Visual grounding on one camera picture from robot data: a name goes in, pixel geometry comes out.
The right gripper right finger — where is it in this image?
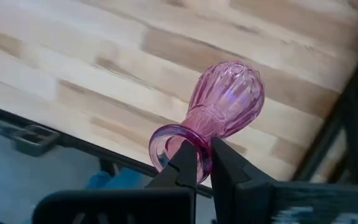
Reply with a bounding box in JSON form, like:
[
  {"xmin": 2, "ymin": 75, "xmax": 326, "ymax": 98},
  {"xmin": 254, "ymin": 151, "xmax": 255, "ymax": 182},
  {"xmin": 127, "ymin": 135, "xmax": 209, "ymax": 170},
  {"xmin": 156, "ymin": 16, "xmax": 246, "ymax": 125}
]
[{"xmin": 211, "ymin": 138, "xmax": 358, "ymax": 224}]

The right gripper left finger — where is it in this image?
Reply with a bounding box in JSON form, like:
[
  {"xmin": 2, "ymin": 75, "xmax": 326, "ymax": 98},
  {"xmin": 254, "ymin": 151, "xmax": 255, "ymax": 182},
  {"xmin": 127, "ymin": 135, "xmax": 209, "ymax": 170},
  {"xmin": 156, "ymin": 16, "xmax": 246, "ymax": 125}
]
[{"xmin": 32, "ymin": 139, "xmax": 198, "ymax": 224}]

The pink ribbed flared vase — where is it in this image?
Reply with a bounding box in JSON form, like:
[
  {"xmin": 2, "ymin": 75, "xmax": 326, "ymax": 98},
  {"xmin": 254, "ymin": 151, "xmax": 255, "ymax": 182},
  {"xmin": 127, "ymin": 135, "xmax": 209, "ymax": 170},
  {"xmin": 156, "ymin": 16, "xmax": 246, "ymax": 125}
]
[{"xmin": 149, "ymin": 60, "xmax": 265, "ymax": 184}]

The blue object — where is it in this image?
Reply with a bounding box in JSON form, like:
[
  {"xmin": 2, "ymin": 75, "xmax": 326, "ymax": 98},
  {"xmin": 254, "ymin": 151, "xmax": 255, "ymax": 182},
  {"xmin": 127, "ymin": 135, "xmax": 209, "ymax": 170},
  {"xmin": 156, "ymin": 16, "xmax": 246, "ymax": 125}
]
[{"xmin": 85, "ymin": 167, "xmax": 157, "ymax": 191}]

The silver table edge bracket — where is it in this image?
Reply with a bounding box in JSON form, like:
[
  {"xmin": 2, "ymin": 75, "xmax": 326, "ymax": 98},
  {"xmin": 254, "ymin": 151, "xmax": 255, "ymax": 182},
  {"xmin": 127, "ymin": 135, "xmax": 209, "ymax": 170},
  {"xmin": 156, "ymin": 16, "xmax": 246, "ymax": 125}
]
[{"xmin": 9, "ymin": 123, "xmax": 62, "ymax": 157}]

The black aluminium table frame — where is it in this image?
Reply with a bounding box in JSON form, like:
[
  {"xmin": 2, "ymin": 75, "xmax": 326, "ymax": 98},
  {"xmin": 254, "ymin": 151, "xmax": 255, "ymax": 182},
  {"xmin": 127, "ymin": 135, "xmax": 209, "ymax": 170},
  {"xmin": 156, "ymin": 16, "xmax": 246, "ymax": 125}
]
[{"xmin": 0, "ymin": 18, "xmax": 358, "ymax": 200}]

